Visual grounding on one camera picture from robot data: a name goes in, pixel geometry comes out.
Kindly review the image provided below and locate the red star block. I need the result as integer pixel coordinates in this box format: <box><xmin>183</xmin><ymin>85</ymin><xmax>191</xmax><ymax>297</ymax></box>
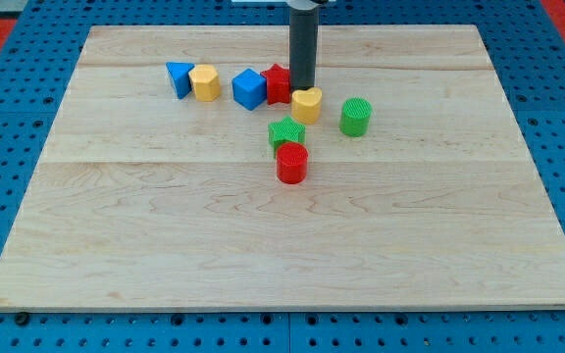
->
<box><xmin>261</xmin><ymin>64</ymin><xmax>290</xmax><ymax>105</ymax></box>

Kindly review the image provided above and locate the green star block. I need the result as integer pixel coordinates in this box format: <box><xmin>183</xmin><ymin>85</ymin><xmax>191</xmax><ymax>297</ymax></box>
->
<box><xmin>268</xmin><ymin>116</ymin><xmax>306</xmax><ymax>156</ymax></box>

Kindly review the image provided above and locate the red cylinder block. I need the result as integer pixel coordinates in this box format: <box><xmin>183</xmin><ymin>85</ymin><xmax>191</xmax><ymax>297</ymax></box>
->
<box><xmin>276</xmin><ymin>142</ymin><xmax>309</xmax><ymax>184</ymax></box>

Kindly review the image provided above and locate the yellow heart block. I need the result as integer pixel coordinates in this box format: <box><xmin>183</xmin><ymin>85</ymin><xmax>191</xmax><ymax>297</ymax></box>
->
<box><xmin>291</xmin><ymin>87</ymin><xmax>323</xmax><ymax>125</ymax></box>

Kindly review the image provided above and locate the green cylinder block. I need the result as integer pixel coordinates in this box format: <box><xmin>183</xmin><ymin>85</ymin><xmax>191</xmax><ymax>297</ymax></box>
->
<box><xmin>339</xmin><ymin>97</ymin><xmax>373</xmax><ymax>137</ymax></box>

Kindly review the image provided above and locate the blue cube block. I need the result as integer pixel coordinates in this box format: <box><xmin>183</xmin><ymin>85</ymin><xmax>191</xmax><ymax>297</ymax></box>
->
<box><xmin>231</xmin><ymin>69</ymin><xmax>267</xmax><ymax>111</ymax></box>

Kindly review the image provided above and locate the light wooden board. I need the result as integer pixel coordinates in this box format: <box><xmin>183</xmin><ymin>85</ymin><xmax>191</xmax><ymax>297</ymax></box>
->
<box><xmin>0</xmin><ymin>25</ymin><xmax>565</xmax><ymax>313</ymax></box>

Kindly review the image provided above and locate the yellow hexagon block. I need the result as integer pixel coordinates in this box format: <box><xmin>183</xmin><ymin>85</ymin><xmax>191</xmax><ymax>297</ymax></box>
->
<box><xmin>188</xmin><ymin>64</ymin><xmax>221</xmax><ymax>102</ymax></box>

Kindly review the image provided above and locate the blue triangle block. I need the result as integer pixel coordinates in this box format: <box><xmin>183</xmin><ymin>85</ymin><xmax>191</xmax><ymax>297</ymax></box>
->
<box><xmin>166</xmin><ymin>62</ymin><xmax>195</xmax><ymax>99</ymax></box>

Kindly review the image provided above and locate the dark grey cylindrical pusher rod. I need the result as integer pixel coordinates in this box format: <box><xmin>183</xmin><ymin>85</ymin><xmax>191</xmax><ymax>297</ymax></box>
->
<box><xmin>287</xmin><ymin>0</ymin><xmax>319</xmax><ymax>91</ymax></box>

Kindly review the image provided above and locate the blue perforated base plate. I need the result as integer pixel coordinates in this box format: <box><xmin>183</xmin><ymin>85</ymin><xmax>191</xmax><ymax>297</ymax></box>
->
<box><xmin>0</xmin><ymin>0</ymin><xmax>565</xmax><ymax>352</ymax></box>

